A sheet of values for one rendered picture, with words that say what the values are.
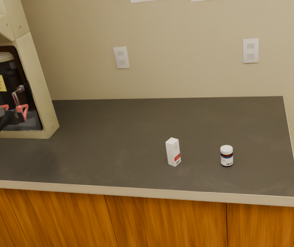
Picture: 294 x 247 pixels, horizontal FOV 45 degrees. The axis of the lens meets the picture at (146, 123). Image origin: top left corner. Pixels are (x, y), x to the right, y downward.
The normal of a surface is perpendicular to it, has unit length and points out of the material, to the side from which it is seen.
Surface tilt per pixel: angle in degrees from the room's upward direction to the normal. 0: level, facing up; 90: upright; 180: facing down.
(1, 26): 90
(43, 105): 90
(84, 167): 0
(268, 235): 90
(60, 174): 0
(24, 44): 90
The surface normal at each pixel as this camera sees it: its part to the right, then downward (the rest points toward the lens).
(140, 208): -0.24, 0.52
